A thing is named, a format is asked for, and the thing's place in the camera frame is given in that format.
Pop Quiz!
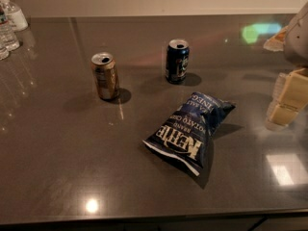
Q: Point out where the blue Kettle chips bag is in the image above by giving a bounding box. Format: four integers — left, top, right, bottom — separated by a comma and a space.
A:
143, 92, 236, 176

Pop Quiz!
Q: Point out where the clear plastic water bottle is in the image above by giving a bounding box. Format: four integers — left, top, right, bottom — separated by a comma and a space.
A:
0, 7, 20, 51

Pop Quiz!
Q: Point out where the gold soda can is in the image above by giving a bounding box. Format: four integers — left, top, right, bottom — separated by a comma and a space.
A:
91, 52, 119, 100

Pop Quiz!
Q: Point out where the dark blue pepsi can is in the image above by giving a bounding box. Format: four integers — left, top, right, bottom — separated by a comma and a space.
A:
166, 38, 190, 84

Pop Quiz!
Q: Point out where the white hand sanitizer bottle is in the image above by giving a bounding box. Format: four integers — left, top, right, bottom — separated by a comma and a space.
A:
0, 0, 28, 32

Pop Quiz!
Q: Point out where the tan paper packet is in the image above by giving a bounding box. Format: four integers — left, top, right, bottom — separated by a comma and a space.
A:
264, 26, 288, 52

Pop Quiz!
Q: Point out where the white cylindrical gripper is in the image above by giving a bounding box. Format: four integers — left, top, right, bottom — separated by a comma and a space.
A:
265, 2, 308, 131

